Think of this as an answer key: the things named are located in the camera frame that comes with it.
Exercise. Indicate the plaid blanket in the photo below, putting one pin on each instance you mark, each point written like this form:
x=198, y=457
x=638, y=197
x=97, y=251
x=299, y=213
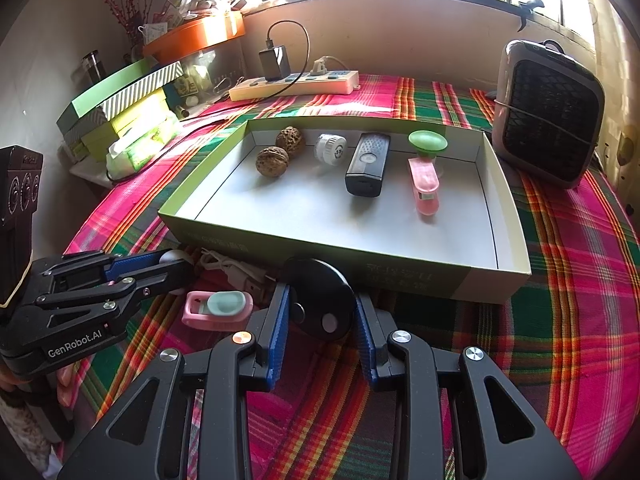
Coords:
x=550, y=285

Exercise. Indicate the green suction cup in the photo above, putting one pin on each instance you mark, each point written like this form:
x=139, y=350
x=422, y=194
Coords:
x=427, y=141

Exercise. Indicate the white plug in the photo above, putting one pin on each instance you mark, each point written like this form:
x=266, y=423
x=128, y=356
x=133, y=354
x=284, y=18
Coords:
x=320, y=67

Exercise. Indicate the green cardboard box tray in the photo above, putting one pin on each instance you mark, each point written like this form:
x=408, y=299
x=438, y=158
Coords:
x=325, y=210

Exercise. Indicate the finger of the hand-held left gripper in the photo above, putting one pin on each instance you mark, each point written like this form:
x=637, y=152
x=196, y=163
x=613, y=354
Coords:
x=135, y=262
x=100, y=305

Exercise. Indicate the green box lid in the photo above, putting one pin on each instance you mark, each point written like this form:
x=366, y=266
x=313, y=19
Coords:
x=95, y=97

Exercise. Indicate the black charger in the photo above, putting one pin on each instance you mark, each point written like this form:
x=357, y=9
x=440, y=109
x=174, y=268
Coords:
x=274, y=62

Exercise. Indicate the steel thermos cup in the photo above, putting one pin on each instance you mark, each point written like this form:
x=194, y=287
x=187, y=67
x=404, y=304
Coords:
x=92, y=67

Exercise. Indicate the cream power strip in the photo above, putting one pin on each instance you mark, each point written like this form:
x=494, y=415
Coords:
x=300, y=85

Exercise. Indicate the brown walnut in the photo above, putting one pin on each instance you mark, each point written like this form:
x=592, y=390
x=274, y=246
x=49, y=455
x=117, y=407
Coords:
x=272, y=161
x=290, y=142

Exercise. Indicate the clear glass tank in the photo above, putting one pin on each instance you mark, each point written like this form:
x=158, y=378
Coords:
x=220, y=67

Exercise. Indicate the dried flower branches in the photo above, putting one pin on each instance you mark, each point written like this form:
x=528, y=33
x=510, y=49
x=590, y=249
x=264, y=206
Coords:
x=134, y=35

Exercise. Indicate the black round disc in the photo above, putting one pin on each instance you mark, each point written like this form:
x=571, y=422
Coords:
x=320, y=285

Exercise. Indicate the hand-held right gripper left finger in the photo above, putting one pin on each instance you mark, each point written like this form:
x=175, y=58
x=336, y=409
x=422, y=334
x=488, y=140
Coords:
x=280, y=330

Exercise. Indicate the pink plastic clip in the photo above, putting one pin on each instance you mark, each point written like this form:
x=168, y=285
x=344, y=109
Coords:
x=425, y=185

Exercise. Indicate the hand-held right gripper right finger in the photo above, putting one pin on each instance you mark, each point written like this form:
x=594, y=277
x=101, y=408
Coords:
x=365, y=340

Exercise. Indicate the pink and teal small case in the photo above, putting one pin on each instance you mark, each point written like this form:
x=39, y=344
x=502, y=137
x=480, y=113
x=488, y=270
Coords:
x=225, y=305

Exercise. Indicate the patterned clothing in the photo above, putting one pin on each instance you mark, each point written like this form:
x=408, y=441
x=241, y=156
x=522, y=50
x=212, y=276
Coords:
x=20, y=425

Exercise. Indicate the grey fan heater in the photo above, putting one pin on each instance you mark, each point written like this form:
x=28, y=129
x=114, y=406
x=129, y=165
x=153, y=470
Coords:
x=550, y=110

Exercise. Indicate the beige patterned curtain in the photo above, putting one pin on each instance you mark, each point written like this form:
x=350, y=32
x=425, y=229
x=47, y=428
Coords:
x=620, y=85

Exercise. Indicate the striped box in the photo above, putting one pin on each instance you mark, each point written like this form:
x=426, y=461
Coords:
x=145, y=82

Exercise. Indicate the white egg-shaped object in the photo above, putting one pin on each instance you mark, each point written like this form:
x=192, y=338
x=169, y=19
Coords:
x=169, y=256

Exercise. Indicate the green tissue pack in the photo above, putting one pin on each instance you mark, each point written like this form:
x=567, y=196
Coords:
x=140, y=150

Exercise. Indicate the black window latch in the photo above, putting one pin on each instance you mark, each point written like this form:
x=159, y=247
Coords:
x=530, y=7

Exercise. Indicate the white ribbed bottle cap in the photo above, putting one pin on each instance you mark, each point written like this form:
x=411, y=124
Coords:
x=330, y=149

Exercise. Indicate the black rectangular device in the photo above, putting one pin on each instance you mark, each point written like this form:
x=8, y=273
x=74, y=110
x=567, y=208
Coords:
x=367, y=165

